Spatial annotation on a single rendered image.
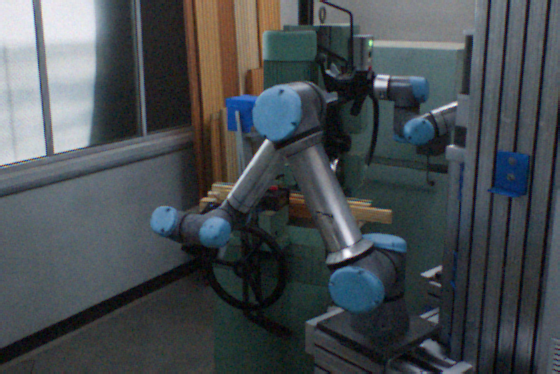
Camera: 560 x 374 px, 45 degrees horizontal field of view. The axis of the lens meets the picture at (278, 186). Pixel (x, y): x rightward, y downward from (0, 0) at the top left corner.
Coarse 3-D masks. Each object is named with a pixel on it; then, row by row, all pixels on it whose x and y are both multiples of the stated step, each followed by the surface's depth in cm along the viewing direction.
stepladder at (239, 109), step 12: (240, 96) 326; (252, 96) 326; (228, 108) 318; (240, 108) 314; (252, 108) 313; (228, 120) 320; (240, 120) 315; (252, 120) 331; (240, 132) 316; (252, 132) 328; (240, 144) 317; (240, 156) 320; (252, 156) 322; (240, 168) 322
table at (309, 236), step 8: (192, 208) 237; (288, 216) 228; (288, 224) 220; (296, 224) 220; (304, 224) 220; (312, 224) 220; (360, 224) 220; (368, 224) 225; (288, 232) 219; (296, 232) 218; (304, 232) 217; (312, 232) 215; (368, 232) 226; (232, 240) 218; (248, 240) 215; (280, 240) 214; (288, 240) 219; (296, 240) 219; (304, 240) 217; (312, 240) 216; (320, 240) 215; (264, 248) 213
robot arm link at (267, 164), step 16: (272, 144) 166; (256, 160) 170; (272, 160) 168; (256, 176) 170; (272, 176) 171; (240, 192) 174; (256, 192) 173; (224, 208) 177; (240, 208) 176; (240, 224) 179
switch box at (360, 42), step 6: (354, 36) 240; (360, 36) 239; (366, 36) 240; (372, 36) 245; (354, 42) 240; (360, 42) 239; (366, 42) 239; (372, 42) 245; (354, 48) 240; (360, 48) 239; (366, 48) 240; (372, 48) 246; (354, 54) 241; (360, 54) 240; (366, 54) 241; (372, 54) 247; (354, 60) 241; (360, 60) 240; (366, 60) 241; (372, 60) 247; (360, 66) 241; (366, 66) 242; (372, 66) 248
